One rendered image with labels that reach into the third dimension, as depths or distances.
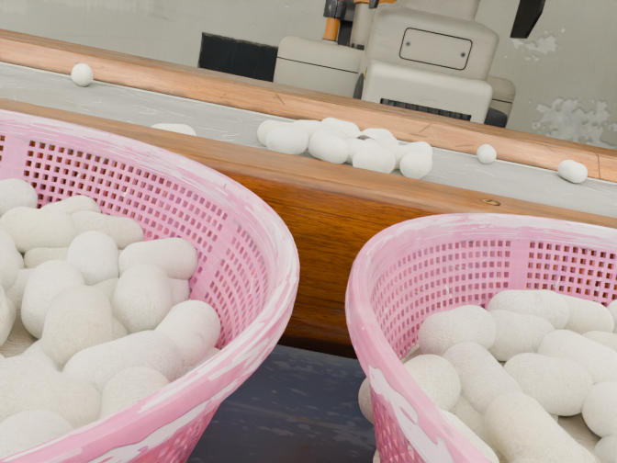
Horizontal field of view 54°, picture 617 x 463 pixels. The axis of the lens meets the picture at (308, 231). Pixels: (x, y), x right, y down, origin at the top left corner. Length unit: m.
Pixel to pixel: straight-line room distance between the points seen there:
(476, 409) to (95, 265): 0.14
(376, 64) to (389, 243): 0.88
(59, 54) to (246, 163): 0.44
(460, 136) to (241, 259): 0.49
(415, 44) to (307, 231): 0.85
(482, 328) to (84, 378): 0.14
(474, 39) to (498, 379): 0.98
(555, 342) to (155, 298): 0.14
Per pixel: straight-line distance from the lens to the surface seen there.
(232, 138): 0.50
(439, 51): 1.14
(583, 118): 2.82
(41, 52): 0.73
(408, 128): 0.67
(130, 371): 0.16
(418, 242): 0.24
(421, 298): 0.25
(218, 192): 0.24
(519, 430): 0.18
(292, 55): 1.36
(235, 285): 0.21
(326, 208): 0.30
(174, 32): 2.55
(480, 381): 0.20
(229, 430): 0.26
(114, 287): 0.23
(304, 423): 0.27
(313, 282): 0.31
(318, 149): 0.46
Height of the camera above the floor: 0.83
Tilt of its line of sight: 18 degrees down
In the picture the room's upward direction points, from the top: 11 degrees clockwise
